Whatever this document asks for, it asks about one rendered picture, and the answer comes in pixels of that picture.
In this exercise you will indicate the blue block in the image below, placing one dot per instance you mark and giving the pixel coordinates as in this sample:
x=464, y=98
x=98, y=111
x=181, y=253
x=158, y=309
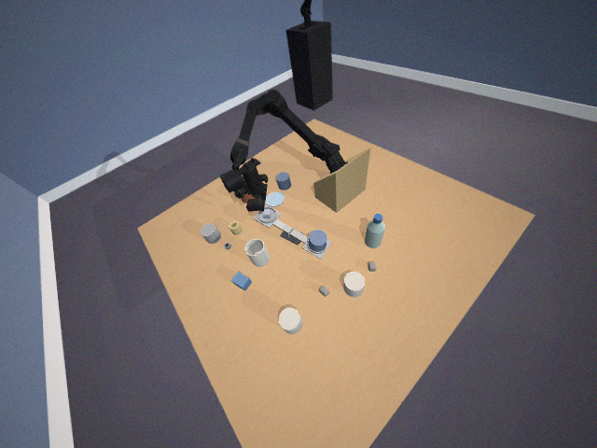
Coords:
x=241, y=281

